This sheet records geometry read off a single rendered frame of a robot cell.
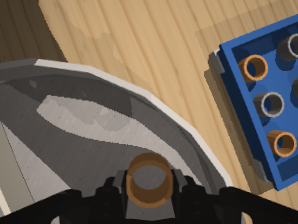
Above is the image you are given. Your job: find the grey metal sleeve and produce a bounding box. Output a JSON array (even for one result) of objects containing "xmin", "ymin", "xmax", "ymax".
[
  {"xmin": 292, "ymin": 77, "xmax": 298, "ymax": 97},
  {"xmin": 277, "ymin": 33, "xmax": 298, "ymax": 61},
  {"xmin": 253, "ymin": 92, "xmax": 284, "ymax": 117}
]

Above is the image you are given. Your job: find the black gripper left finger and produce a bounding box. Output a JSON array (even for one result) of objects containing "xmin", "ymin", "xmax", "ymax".
[{"xmin": 0, "ymin": 170, "xmax": 128, "ymax": 224}]

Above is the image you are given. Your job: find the blue square tray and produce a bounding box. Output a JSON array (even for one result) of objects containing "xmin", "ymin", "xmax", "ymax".
[{"xmin": 209, "ymin": 14, "xmax": 298, "ymax": 192}]

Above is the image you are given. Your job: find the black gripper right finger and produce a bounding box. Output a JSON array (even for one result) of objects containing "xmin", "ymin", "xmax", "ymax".
[{"xmin": 171, "ymin": 169, "xmax": 298, "ymax": 224}]

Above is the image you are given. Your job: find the bronze bushing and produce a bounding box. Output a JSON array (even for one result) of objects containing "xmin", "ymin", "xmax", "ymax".
[
  {"xmin": 126, "ymin": 152, "xmax": 173, "ymax": 208},
  {"xmin": 238, "ymin": 55, "xmax": 268, "ymax": 83},
  {"xmin": 266, "ymin": 130, "xmax": 296, "ymax": 157}
]

